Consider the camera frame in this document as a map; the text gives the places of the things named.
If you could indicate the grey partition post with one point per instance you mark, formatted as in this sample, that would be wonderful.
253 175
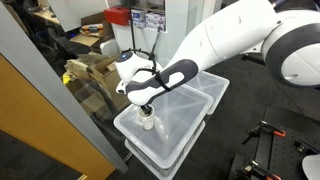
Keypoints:
56 90

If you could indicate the black perforated table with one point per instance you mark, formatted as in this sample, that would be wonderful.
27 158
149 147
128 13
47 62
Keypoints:
286 160

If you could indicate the thin black pole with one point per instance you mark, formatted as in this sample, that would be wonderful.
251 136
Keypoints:
132 30

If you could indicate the flattened brown cardboard box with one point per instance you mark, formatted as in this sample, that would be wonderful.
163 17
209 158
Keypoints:
83 96

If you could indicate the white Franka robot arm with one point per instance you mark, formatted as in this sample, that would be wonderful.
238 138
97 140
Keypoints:
233 30

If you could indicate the small yellow object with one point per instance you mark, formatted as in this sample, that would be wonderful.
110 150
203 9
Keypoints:
66 78

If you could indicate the red box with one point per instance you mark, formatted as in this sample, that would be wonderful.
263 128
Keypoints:
116 16

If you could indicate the orange wooden door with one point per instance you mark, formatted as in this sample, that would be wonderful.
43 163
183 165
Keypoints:
40 133

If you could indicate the white board panel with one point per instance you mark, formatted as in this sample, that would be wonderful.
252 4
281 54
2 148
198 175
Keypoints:
76 13

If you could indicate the small black labelled box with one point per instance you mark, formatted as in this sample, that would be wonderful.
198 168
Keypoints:
302 146

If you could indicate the clear plastic bin rear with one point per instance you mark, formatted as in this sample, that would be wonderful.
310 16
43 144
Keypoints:
213 87

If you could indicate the white and blue carton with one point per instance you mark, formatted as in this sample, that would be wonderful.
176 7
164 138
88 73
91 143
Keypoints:
138 18
156 21

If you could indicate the open brown cardboard box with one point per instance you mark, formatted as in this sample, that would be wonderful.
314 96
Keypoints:
110 83

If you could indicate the white patterned paper cup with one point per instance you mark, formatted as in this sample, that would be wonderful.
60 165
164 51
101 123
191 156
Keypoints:
146 122

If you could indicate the clear plastic storage bin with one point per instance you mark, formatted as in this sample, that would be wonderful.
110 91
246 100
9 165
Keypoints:
180 116

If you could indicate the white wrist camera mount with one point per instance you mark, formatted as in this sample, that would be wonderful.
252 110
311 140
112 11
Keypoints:
120 88

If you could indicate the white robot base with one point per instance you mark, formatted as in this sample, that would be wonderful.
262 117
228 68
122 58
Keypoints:
312 168

